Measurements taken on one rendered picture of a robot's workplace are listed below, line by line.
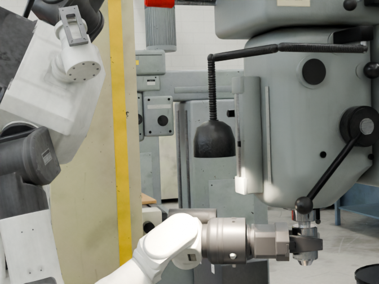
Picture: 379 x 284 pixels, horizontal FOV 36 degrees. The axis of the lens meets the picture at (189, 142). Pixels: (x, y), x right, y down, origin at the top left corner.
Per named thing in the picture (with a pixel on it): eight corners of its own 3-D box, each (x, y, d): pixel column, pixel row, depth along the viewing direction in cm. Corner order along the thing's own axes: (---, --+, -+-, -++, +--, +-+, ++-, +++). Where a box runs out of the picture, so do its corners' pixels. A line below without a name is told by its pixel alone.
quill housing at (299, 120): (286, 217, 97) (280, 23, 95) (238, 200, 116) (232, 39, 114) (383, 207, 103) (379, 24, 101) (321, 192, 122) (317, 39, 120)
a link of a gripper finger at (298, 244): (322, 252, 107) (288, 252, 108) (322, 235, 107) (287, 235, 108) (323, 254, 105) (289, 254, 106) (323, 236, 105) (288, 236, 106)
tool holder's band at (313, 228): (320, 229, 111) (320, 223, 111) (313, 234, 106) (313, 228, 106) (296, 227, 113) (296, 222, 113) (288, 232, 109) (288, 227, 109)
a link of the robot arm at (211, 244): (223, 251, 105) (161, 251, 107) (227, 275, 114) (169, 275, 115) (224, 197, 112) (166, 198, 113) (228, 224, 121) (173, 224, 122)
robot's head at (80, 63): (58, 88, 111) (73, 60, 105) (46, 46, 115) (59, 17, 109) (90, 88, 115) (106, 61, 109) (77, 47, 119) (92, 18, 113)
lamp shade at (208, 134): (185, 156, 100) (184, 120, 100) (217, 153, 105) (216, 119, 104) (210, 158, 95) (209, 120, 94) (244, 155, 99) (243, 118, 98)
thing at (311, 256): (321, 256, 111) (320, 229, 111) (314, 262, 107) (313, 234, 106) (296, 253, 113) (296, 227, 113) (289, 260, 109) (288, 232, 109)
